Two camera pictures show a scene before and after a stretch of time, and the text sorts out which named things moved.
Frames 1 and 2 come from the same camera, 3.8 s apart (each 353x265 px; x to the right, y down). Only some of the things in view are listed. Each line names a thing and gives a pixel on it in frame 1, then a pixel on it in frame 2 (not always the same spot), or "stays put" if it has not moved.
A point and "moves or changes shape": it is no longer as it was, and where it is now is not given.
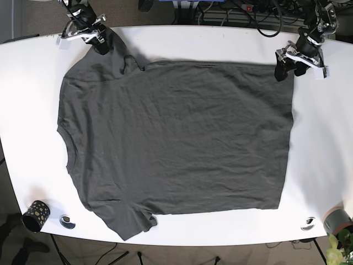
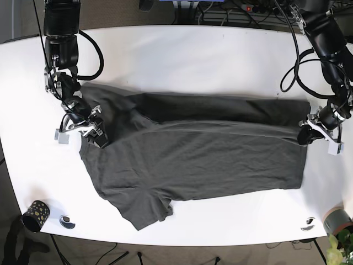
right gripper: (290, 52) → (306, 134)
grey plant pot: (336, 220) stays put
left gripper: (70, 34) → (90, 128)
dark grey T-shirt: (173, 137) moves or changes shape
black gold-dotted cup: (36, 216) stays put
